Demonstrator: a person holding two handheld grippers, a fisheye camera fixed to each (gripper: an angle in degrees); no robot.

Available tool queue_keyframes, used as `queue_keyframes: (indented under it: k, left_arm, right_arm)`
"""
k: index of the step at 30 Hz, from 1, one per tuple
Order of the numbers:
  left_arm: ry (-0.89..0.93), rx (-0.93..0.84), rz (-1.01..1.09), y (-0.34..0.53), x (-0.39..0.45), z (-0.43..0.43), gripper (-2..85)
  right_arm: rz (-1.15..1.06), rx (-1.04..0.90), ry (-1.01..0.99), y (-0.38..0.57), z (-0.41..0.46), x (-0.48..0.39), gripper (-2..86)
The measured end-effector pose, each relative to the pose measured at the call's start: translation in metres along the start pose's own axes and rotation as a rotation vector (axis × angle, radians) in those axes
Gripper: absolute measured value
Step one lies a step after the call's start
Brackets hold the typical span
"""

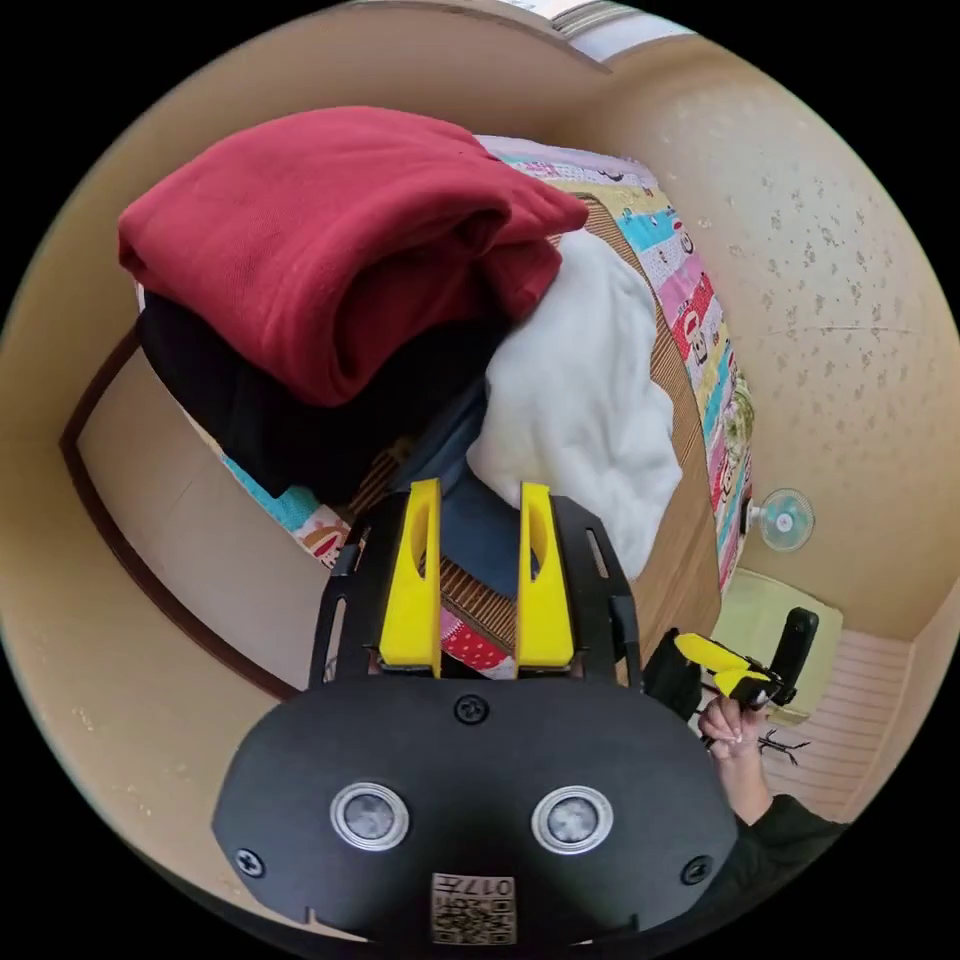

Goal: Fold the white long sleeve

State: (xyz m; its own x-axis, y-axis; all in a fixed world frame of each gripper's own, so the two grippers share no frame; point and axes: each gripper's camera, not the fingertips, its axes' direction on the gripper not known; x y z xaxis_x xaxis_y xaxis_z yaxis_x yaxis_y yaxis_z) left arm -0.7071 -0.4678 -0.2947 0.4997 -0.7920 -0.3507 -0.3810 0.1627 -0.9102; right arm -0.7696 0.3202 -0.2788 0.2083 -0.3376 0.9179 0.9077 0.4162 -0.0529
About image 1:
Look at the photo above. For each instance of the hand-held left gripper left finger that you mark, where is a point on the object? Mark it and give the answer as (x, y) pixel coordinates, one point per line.
(409, 600)

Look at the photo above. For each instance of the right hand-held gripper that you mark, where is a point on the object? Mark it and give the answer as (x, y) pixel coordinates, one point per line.
(671, 679)

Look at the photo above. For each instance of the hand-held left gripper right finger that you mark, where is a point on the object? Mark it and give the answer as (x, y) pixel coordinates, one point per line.
(546, 600)

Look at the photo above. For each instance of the person's right forearm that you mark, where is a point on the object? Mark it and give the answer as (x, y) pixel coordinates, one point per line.
(780, 821)

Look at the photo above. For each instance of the white long sleeve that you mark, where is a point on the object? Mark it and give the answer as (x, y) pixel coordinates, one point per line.
(585, 390)

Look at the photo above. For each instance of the person's right hand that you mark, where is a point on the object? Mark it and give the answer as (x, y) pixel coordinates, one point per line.
(724, 731)

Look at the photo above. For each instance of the small white fan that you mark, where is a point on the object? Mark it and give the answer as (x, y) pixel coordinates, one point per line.
(784, 520)

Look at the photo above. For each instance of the pile of clothes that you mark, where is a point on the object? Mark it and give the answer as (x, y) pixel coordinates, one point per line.
(322, 255)

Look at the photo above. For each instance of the window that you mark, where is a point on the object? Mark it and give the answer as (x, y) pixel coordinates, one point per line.
(622, 37)

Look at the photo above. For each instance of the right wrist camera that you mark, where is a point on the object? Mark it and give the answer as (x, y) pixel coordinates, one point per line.
(796, 649)

